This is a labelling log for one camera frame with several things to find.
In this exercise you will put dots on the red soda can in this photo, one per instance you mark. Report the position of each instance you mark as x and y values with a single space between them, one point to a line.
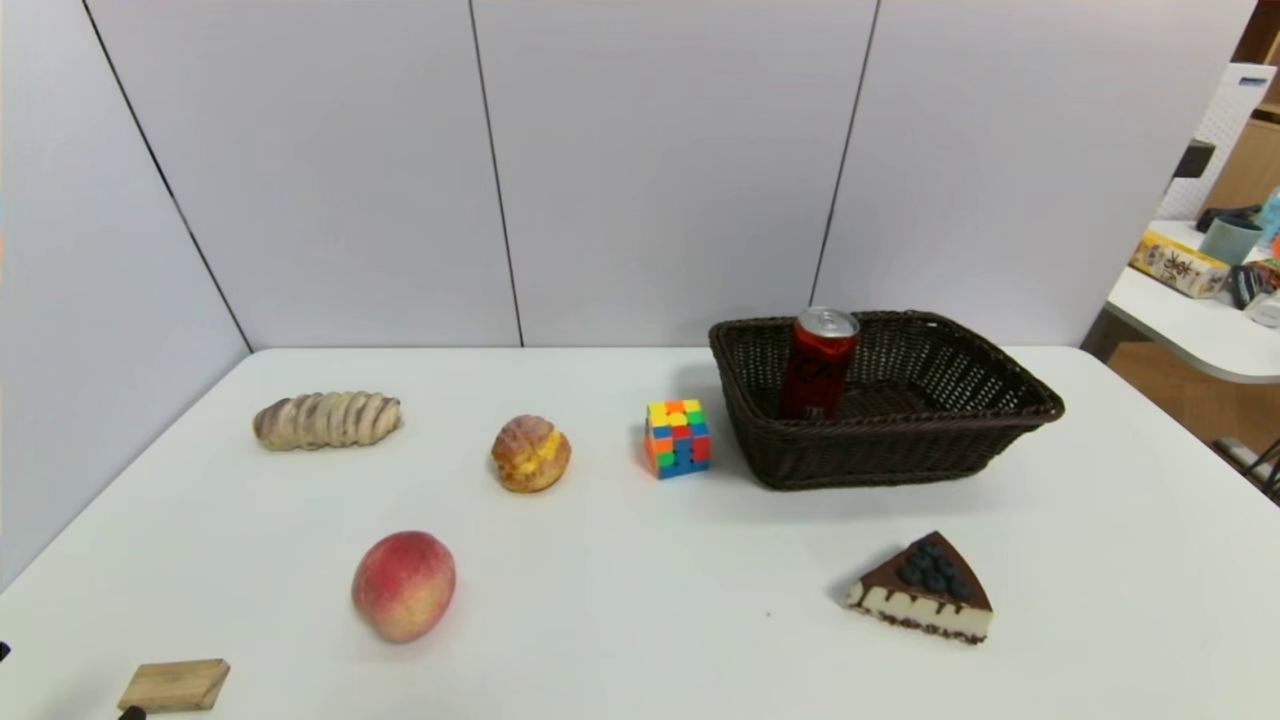
820 370

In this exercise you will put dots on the brown wicker basket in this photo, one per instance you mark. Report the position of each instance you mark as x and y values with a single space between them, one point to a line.
850 460

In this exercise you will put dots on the wooden block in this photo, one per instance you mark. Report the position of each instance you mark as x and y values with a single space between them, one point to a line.
172 686

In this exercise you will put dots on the pink yellow peach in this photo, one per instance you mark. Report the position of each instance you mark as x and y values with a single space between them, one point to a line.
402 588

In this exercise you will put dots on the twisted striped bread loaf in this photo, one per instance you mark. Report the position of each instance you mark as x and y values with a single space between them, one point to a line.
325 420

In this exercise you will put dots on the golden cream puff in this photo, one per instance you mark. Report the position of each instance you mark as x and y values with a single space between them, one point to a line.
530 455

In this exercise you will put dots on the multicoloured puzzle cube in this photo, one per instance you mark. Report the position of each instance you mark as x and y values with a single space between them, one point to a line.
678 440

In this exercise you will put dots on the chocolate blueberry cake slice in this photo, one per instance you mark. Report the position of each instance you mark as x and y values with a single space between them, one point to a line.
928 598

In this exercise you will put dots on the white side table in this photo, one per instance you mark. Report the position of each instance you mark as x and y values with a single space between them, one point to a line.
1190 328

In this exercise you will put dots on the yellow printed box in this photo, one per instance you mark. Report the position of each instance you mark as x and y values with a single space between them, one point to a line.
1177 267

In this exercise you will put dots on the teal cup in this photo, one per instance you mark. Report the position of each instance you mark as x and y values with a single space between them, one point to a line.
1229 244

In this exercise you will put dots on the black striped item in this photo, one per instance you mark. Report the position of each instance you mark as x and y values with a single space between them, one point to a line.
1250 285

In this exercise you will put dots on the wooden cabinet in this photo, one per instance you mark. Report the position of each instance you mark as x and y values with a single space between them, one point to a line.
1252 168

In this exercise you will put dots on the perforated pegboard panel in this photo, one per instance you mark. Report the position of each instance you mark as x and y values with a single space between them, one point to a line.
1232 102

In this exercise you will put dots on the dark chair frame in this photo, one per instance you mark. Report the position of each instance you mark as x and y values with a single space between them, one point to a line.
1270 472

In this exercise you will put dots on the black wall device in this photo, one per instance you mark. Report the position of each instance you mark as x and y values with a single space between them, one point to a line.
1194 160

